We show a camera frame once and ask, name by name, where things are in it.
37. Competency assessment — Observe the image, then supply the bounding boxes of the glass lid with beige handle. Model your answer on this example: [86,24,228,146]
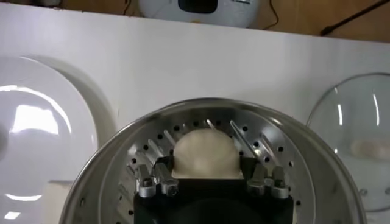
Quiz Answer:
[306,72,390,213]

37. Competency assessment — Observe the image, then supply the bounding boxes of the white steamed baozi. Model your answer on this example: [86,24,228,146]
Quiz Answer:
[171,127,244,180]

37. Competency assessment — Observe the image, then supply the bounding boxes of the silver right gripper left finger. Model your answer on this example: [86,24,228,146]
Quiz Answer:
[133,156,180,198]

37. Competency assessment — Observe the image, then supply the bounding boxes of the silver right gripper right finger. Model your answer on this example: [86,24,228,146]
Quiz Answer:
[240,156,290,200]

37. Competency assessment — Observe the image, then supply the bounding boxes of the thick black cable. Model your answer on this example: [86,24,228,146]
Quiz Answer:
[319,0,390,37]

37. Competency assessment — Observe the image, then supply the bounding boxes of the stainless steel steamer tray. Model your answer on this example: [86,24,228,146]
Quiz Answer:
[42,97,368,224]

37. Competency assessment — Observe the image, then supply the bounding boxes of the white round plate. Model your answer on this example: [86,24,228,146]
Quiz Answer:
[0,56,99,224]

